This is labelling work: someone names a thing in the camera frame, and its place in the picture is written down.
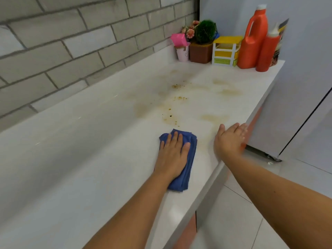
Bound orange plastic jug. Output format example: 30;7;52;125
237;4;269;70

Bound white countertop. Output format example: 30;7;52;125
0;45;286;249

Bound orange cabinet front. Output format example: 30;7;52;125
172;106;264;249

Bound person's right forearm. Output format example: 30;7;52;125
223;154;332;249

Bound person's right hand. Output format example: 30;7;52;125
213;122;249;164

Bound person's left hand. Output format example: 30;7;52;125
154;131;191;182

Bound red squeeze bottle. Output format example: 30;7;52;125
256;23;282;73

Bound green plant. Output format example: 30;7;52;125
194;20;218;45

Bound yellow mini drawer organizer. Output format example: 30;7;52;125
211;36;244;67

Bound black coffee granules pouch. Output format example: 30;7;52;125
269;18;290;68

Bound blue cloth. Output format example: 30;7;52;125
158;129;198;193

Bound person's left forearm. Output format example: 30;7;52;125
83;171;172;249

